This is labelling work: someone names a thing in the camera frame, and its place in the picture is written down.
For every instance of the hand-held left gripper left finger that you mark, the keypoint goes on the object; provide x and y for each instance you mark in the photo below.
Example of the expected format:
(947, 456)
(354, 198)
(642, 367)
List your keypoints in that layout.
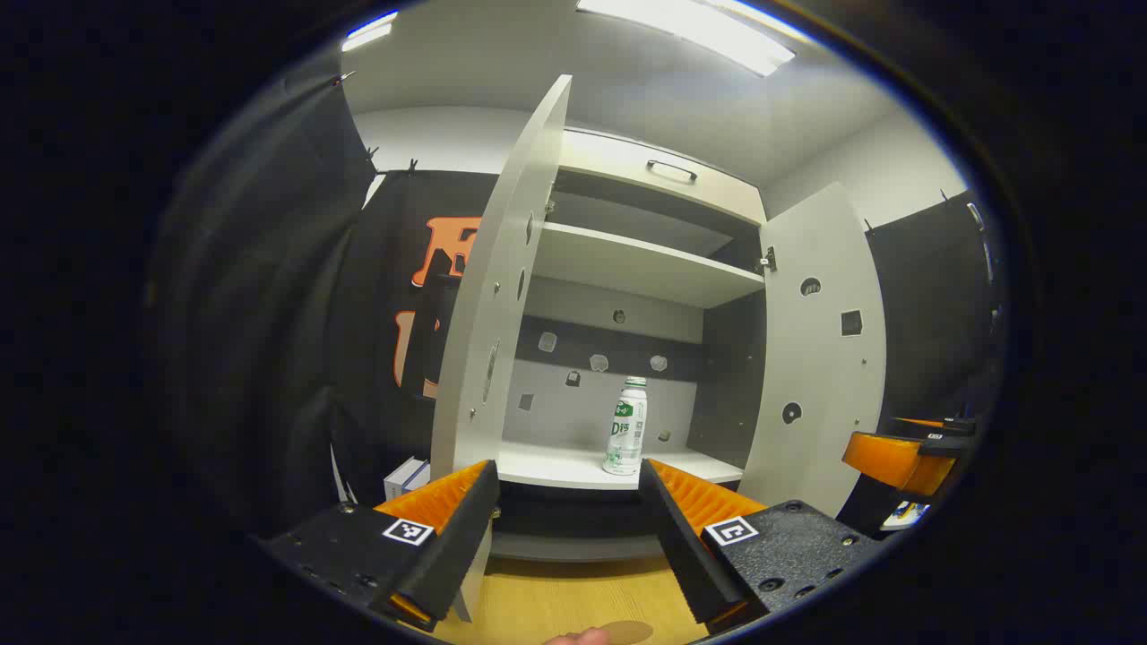
(457, 555)

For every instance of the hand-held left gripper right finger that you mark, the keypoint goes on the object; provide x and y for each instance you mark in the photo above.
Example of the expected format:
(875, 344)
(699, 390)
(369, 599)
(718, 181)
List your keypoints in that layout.
(685, 555)

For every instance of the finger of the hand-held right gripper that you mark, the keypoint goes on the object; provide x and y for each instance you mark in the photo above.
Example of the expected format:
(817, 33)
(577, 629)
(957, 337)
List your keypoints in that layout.
(892, 461)
(954, 423)

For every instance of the white green label bottle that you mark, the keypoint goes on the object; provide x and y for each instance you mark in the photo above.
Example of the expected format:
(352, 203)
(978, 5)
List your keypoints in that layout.
(625, 430)

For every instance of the white cabinet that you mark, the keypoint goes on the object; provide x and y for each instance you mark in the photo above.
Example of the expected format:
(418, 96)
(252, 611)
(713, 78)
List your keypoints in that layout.
(618, 269)

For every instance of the white cabinet drawer front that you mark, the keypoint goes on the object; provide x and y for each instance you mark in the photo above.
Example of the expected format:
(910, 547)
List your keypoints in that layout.
(618, 175)

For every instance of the white blue box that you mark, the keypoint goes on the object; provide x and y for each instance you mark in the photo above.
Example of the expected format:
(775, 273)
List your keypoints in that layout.
(405, 479)

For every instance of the black backdrop cloth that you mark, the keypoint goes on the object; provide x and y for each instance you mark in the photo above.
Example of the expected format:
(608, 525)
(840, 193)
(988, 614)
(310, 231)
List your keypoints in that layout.
(932, 305)
(269, 313)

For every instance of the long ceiling light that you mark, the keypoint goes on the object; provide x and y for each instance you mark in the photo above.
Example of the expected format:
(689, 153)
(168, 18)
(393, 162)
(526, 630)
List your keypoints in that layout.
(690, 31)
(369, 31)

